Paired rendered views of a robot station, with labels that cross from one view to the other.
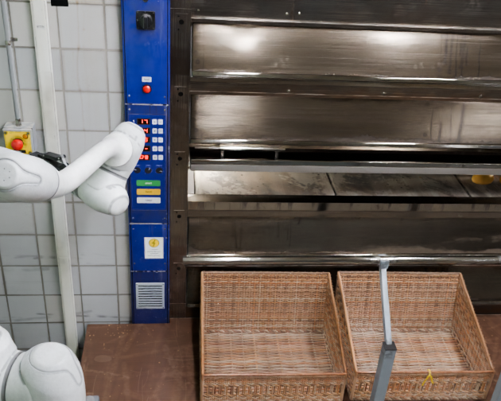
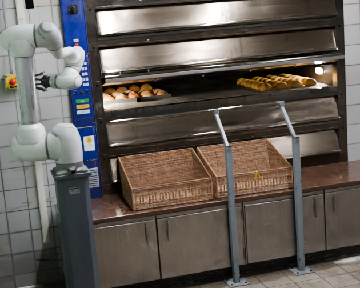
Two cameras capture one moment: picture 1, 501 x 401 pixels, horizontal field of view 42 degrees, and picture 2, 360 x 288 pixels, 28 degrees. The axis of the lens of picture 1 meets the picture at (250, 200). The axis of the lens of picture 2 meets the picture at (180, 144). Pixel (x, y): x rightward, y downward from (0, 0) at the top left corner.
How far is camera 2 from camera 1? 289 cm
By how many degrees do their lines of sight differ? 21
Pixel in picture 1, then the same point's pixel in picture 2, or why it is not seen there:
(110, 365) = not seen: hidden behind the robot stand
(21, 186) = (54, 31)
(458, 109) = (237, 40)
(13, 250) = (8, 157)
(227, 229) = (128, 128)
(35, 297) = (20, 190)
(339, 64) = (171, 22)
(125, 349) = not seen: hidden behind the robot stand
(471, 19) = not seen: outside the picture
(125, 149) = (78, 53)
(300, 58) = (151, 21)
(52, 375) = (68, 128)
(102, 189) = (69, 74)
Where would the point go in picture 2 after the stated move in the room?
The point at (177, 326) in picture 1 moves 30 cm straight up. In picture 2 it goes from (108, 197) to (104, 156)
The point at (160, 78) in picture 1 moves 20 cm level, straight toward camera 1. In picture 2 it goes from (82, 39) to (87, 39)
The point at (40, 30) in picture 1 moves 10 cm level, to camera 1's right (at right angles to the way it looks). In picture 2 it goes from (21, 21) to (36, 20)
